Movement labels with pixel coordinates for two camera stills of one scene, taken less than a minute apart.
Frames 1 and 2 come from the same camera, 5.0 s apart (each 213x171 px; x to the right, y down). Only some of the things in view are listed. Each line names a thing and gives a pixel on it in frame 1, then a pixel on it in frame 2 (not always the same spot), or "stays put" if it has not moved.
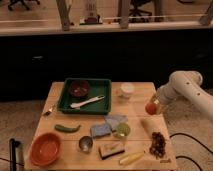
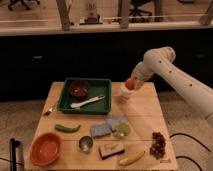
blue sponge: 101,130 stays put
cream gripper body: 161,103 → 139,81
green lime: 123,130 stays put
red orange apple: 150,108 → 130,84
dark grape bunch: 158,144 stays put
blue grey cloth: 116,120 stays put
